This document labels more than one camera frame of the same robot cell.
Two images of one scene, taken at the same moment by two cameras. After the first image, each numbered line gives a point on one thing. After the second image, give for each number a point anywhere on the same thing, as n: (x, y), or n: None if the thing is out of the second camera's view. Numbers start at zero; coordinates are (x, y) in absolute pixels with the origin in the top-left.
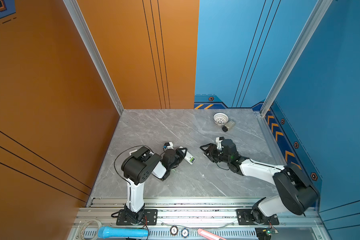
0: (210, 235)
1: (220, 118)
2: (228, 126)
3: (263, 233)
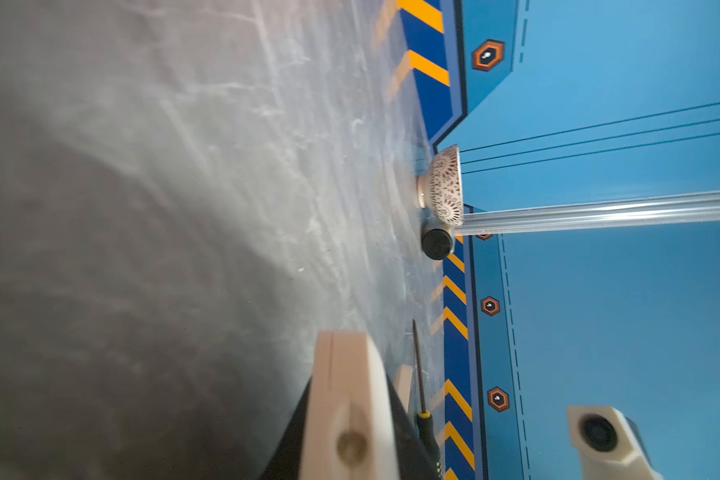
0: None
1: (442, 188)
2: (438, 239)
3: None
